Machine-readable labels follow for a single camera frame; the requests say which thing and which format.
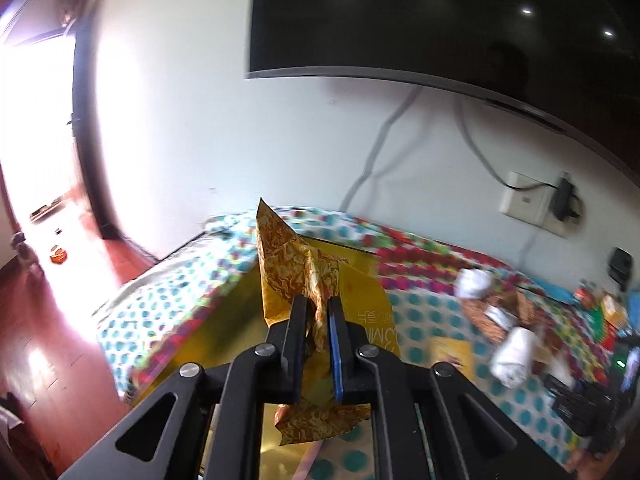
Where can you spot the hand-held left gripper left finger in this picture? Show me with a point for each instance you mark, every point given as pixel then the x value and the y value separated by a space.
pixel 299 360

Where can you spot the orange bowl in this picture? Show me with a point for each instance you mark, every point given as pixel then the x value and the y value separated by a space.
pixel 57 255

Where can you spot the polka dot tablecloth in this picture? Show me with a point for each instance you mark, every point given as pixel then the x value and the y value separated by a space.
pixel 425 310

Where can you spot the yellow tin box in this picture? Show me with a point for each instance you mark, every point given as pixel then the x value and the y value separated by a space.
pixel 240 320

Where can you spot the yellow patterned snack packet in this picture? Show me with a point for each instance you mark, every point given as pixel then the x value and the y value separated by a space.
pixel 285 260

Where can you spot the colourful snack packet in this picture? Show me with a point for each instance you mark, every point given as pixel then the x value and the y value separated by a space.
pixel 592 322

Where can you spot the small yellow packet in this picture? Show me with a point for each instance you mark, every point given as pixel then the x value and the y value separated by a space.
pixel 450 355

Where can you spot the yellow orange small box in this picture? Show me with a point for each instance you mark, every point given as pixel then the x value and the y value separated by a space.
pixel 614 308

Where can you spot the black television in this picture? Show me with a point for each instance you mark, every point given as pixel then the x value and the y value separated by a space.
pixel 425 20

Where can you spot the black power adapter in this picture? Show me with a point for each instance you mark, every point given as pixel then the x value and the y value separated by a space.
pixel 565 200

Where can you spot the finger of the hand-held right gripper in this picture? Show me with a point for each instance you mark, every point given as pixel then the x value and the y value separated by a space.
pixel 570 405

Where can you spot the dark door frame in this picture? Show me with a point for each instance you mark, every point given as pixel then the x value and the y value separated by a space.
pixel 95 160

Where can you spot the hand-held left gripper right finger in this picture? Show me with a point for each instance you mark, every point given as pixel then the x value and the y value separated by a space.
pixel 336 360

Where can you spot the small dog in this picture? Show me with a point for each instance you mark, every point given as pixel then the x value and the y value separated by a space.
pixel 20 245

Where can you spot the white wall socket plate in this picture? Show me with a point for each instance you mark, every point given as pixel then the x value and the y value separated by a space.
pixel 525 200

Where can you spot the small black device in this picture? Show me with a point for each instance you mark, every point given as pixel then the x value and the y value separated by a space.
pixel 620 262

